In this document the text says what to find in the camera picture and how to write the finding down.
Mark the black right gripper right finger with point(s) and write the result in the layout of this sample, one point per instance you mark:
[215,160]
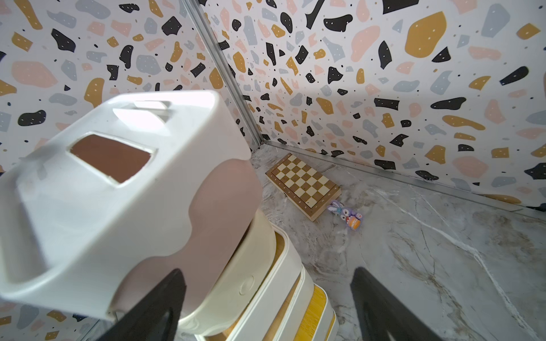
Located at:
[381,316]

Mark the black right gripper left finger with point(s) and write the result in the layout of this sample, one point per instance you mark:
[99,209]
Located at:
[156,316]

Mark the yellow lid tissue box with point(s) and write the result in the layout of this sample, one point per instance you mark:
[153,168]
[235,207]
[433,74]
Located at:
[333,329]
[316,320]

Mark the dark brown lid tissue box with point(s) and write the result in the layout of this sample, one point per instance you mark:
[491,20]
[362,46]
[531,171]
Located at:
[238,283]

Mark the white pink tissue box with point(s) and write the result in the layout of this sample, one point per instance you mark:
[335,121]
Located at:
[142,185]

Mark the light bamboo lid tissue box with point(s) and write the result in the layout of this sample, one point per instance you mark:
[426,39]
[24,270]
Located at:
[291,314]

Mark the small purple object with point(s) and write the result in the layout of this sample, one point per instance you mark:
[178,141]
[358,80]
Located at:
[352,218]

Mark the wooden chess board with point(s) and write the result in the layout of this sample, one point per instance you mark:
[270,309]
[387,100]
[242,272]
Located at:
[308,189]

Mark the left corner aluminium post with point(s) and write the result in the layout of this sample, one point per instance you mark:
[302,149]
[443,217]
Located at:
[213,47]

